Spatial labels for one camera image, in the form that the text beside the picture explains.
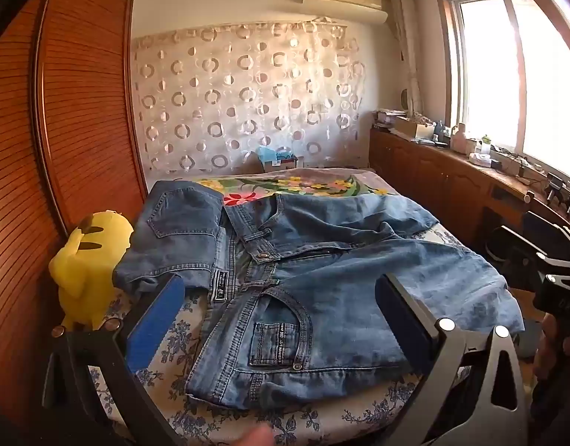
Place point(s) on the white round knob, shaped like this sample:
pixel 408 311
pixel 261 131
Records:
pixel 529 196

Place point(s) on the colourful flower blanket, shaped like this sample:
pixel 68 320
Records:
pixel 312 186

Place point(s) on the sheer circle-patterned curtain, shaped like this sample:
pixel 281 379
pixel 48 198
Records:
pixel 219 102

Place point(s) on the flat cardboard box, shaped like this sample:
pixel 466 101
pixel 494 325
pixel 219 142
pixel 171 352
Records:
pixel 412 128

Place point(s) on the large window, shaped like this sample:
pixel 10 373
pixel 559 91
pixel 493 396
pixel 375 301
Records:
pixel 512 79

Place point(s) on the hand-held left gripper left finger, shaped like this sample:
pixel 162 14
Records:
pixel 150 330

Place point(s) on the white plastic jug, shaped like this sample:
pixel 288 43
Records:
pixel 460 141

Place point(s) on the person's right forearm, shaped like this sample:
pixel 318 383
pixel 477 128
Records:
pixel 559 404

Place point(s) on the pile of papers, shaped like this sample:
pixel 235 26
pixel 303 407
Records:
pixel 388 117

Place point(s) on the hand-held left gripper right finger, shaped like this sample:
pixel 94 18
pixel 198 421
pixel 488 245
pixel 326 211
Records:
pixel 405 330

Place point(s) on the beige tied window curtain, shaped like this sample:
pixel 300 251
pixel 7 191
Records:
pixel 408 46

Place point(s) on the blue denim pants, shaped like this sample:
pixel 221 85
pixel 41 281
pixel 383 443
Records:
pixel 182 227
pixel 336 278

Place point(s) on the person's right hand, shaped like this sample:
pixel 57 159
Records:
pixel 549 348

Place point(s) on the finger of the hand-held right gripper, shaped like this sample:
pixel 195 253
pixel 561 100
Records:
pixel 549 230
pixel 519 244

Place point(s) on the dark bottle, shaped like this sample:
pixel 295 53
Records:
pixel 438 128

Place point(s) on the brown louvered wooden wardrobe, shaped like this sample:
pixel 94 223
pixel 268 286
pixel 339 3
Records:
pixel 80 102

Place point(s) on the long wooden cabinet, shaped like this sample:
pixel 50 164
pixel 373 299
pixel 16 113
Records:
pixel 429 172

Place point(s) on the yellow plush toy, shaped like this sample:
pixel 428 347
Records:
pixel 89 265

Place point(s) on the blue floral bed sheet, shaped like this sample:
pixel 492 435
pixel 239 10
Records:
pixel 185 353

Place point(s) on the white air conditioner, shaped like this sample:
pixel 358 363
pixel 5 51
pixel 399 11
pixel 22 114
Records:
pixel 354 13

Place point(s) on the green-capped cup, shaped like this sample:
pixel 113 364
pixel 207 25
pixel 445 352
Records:
pixel 485 145

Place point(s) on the small cardboard box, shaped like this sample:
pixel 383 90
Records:
pixel 285 165

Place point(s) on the person's left hand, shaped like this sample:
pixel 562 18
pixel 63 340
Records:
pixel 256 437

